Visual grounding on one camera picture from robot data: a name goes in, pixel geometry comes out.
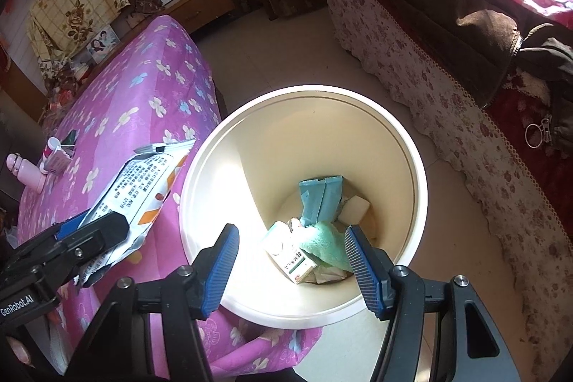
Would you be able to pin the teal cloth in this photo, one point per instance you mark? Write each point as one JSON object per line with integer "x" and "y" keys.
{"x": 327, "y": 243}

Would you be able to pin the cream round bin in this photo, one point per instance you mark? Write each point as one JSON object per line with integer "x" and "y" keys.
{"x": 224, "y": 167}

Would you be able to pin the white medicine box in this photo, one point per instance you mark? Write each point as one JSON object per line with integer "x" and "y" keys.
{"x": 297, "y": 268}

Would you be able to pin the white foam block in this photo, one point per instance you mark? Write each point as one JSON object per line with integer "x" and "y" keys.
{"x": 356, "y": 207}

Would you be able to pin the white tissue pack green label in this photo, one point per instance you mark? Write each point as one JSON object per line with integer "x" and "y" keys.
{"x": 275, "y": 239}

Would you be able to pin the pink water bottle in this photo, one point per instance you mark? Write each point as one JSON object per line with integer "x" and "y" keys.
{"x": 31, "y": 176}

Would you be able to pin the couple photo frame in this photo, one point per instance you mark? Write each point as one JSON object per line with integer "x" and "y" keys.
{"x": 102, "y": 44}

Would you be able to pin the person's left hand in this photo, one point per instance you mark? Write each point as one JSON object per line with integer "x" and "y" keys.
{"x": 20, "y": 353}

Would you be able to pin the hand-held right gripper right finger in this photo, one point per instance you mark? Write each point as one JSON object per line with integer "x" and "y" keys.
{"x": 362, "y": 270}

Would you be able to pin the clear plastic bag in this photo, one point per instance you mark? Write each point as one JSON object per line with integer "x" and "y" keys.
{"x": 58, "y": 100}

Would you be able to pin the blue plastic packet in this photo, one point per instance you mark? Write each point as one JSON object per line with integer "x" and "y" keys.
{"x": 320, "y": 198}

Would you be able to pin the white orange snack packet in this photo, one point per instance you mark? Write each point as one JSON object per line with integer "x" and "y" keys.
{"x": 138, "y": 185}

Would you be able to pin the wooden cabinet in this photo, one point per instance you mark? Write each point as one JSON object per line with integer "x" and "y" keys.
{"x": 201, "y": 6}

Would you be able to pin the small white bottle pink label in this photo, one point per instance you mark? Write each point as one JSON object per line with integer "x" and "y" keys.
{"x": 56, "y": 158}

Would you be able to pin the dark green packet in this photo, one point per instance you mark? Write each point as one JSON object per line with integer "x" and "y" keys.
{"x": 69, "y": 137}

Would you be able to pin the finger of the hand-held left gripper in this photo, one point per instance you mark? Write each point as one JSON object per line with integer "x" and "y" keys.
{"x": 98, "y": 232}
{"x": 67, "y": 226}

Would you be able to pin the brown jacket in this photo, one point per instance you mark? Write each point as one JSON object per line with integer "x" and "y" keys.
{"x": 447, "y": 15}

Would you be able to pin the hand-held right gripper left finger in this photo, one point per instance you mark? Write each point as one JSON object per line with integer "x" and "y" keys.
{"x": 221, "y": 270}

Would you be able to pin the pink floral tablecloth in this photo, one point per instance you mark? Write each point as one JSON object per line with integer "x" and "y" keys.
{"x": 147, "y": 64}

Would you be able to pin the red white plush toy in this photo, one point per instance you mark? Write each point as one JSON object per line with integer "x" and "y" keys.
{"x": 81, "y": 71}

